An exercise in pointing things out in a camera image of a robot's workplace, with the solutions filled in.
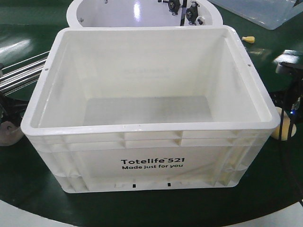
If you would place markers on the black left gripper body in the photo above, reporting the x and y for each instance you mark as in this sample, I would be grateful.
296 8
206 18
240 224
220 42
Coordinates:
11 108

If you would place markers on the pinkish grey plush ball toy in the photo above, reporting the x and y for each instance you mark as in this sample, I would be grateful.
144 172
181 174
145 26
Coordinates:
9 134

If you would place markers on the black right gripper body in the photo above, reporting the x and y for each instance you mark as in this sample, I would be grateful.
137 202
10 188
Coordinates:
295 70

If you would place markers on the metal rods bundle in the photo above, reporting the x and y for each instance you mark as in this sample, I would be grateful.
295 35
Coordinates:
31 67

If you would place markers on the yellow plush ball toy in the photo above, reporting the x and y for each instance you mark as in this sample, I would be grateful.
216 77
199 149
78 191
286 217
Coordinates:
285 128

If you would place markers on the clear plastic bin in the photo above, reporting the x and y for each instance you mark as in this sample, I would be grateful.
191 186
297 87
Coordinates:
269 14

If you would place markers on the white round hub housing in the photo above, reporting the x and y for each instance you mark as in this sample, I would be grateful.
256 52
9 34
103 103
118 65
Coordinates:
142 13

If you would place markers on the small yellow bulb object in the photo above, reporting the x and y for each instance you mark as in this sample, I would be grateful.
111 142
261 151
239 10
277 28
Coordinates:
249 39

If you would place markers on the white plastic tote box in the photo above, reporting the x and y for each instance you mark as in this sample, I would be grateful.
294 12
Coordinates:
148 108

